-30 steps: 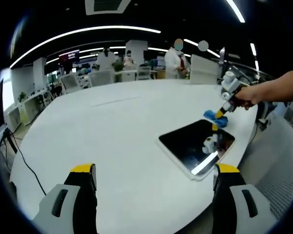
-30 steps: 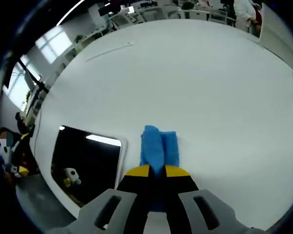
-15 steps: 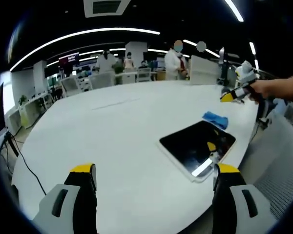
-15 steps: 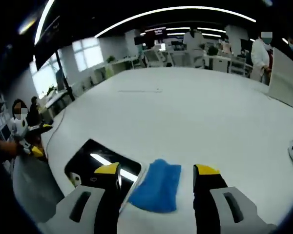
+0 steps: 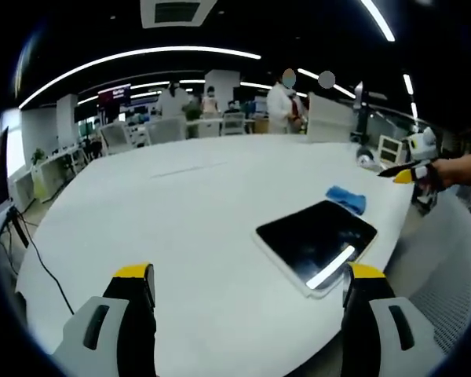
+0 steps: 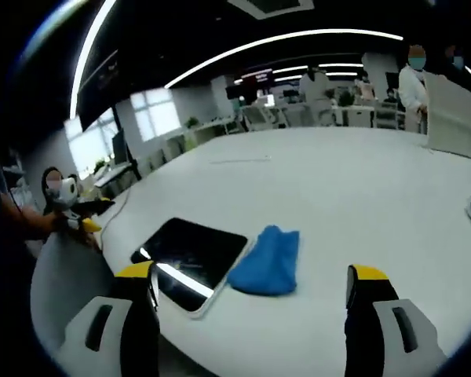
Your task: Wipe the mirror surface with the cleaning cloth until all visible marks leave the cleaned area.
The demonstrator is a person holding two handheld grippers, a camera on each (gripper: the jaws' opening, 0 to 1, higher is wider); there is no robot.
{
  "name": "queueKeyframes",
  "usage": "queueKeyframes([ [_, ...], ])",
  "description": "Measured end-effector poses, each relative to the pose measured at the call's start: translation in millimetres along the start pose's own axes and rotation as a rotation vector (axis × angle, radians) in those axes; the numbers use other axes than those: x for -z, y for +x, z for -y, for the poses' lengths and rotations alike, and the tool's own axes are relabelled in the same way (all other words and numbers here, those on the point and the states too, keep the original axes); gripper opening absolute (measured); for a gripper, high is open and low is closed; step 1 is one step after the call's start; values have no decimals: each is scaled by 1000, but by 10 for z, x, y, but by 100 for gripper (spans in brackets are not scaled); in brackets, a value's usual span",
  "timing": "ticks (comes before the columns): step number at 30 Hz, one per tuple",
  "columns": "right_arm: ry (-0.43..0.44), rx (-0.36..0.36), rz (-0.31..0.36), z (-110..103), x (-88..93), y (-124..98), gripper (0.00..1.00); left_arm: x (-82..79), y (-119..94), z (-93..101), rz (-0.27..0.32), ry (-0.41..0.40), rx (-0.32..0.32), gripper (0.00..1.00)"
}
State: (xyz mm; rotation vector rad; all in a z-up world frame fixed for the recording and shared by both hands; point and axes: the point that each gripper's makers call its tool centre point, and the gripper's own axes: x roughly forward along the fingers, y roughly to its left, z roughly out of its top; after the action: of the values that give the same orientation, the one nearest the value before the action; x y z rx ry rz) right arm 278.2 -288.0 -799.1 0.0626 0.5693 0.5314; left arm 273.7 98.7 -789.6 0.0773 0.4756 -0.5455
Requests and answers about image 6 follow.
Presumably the large dark wall screen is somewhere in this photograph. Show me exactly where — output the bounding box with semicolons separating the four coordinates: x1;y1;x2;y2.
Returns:
76;48;122;134

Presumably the curved ceiling light strip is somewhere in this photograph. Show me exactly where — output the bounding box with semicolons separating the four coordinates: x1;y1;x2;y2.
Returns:
163;28;405;90

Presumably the blue cleaning cloth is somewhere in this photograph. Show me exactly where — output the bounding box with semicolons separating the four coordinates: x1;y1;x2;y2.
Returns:
226;224;301;297

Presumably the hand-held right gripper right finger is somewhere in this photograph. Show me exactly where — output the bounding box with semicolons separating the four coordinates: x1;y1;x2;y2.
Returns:
343;263;448;377

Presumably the white partition board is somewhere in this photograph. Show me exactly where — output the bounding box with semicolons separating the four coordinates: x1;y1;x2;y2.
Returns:
421;69;471;165

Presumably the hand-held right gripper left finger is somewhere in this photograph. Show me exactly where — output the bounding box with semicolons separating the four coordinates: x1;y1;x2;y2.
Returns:
57;261;162;377

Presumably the long ceiling light strip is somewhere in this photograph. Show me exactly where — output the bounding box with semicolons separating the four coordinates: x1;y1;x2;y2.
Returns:
69;0;118;119

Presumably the black monitor on stand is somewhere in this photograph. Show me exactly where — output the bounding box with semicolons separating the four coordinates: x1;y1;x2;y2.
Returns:
111;128;143;182

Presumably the white office chair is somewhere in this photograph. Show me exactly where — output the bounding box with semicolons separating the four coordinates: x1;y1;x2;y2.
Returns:
240;104;288;131

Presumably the thin cable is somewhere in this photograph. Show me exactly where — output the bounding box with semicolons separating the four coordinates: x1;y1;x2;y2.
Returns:
100;186;131;241

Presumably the bright window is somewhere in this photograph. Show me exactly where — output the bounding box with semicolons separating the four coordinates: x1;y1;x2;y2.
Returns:
64;107;119;182
129;88;182;143

